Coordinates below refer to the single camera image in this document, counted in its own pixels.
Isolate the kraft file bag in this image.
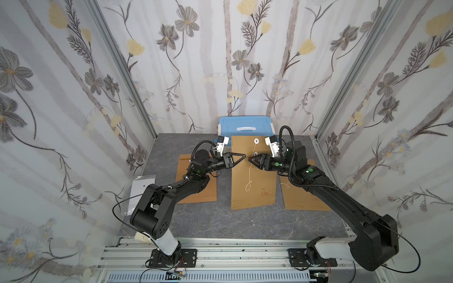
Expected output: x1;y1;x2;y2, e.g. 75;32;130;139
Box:
280;176;331;212
231;136;277;210
176;154;217;204

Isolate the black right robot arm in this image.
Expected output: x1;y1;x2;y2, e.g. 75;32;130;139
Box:
249;142;399;271

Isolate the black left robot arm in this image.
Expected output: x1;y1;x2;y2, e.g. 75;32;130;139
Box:
130;149;246;257

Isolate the clear plastic bag white card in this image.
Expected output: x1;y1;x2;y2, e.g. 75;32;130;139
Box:
120;175;156;216

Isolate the blue lidded storage box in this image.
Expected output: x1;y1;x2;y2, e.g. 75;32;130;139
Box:
218;116;276;138

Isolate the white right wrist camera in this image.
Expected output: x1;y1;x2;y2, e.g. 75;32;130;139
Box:
265;135;281;158

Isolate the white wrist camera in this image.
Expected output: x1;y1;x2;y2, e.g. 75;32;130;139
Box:
265;135;281;158
216;136;230;157

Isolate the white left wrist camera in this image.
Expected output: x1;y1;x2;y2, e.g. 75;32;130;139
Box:
216;136;230;157

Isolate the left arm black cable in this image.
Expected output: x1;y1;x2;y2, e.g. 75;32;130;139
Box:
112;176;188;234

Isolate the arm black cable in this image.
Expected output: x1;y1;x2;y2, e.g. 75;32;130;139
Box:
380;222;422;274
112;176;188;234

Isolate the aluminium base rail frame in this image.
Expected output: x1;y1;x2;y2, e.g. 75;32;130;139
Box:
91;237;396;283

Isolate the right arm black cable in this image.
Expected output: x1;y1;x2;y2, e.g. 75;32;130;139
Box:
380;222;422;274

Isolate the white slotted cable duct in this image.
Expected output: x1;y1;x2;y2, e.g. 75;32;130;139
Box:
104;270;316;283

